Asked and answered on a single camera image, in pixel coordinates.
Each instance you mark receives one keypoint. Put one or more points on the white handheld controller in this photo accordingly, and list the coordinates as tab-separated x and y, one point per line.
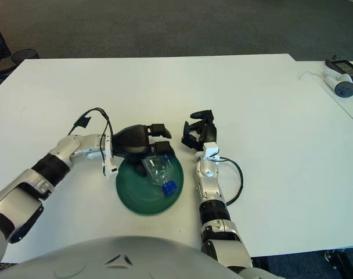
343	88

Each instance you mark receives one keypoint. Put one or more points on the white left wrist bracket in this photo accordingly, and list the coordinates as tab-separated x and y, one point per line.
108	162

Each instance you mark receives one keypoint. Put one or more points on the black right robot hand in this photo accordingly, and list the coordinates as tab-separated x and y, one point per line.
207	133

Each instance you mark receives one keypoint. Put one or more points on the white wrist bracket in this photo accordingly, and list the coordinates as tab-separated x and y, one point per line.
212	151
108	162

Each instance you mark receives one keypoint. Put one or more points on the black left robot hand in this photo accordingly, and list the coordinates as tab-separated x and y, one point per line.
130	142

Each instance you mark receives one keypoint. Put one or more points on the grey robot torso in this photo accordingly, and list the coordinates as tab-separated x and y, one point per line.
112	258

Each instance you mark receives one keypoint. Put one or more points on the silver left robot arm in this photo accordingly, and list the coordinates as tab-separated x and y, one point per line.
34	180

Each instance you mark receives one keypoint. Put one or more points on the green round plate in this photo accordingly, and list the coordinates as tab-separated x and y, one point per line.
138	197

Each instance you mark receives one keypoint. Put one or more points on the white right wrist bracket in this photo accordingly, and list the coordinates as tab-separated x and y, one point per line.
212	151

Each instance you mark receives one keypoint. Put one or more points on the black table foot caster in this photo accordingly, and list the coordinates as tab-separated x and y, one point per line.
343	260

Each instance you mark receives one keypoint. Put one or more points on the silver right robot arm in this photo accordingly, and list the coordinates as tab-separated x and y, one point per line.
211	197

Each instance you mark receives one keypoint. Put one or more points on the black handheld device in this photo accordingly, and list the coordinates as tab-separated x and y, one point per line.
343	66

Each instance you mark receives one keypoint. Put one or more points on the clear bottle with blue cap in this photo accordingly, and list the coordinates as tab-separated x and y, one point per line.
159	171

